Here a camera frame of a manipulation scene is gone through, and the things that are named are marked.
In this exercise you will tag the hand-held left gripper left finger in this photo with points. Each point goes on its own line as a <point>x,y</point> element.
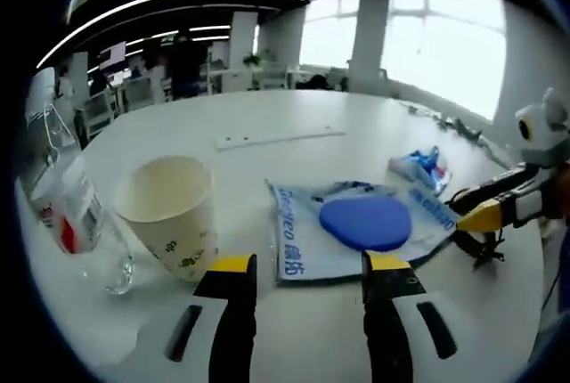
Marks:
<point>236,325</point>

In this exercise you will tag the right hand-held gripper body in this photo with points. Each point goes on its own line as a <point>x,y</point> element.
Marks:
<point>541,133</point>

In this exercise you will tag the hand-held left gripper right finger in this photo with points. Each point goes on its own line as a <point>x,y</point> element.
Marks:
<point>383,325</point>

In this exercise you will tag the blue plastic packet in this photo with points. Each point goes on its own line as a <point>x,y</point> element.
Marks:
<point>418,169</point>

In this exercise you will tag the blue oval pad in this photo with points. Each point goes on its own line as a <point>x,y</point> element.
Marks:
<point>365,222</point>

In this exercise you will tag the white paper cup green print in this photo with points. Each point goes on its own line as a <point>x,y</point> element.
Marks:
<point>178,231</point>

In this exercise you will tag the clear bag with blue print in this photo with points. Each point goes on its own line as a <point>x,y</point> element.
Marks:
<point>303,231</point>

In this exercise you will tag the clear plastic water bottle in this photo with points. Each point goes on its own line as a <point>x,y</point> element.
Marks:
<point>80,218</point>

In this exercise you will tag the white flat strip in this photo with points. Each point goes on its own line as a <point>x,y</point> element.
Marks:
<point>276,139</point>

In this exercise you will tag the black office chair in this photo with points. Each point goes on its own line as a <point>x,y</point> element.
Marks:
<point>320,82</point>

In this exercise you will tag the white office chair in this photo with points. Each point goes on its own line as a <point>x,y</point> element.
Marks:
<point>100,111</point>

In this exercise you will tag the green potted plant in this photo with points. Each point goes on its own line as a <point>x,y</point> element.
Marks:
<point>254,59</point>

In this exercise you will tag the wall display screen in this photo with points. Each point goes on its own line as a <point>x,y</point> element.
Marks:
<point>113,53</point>

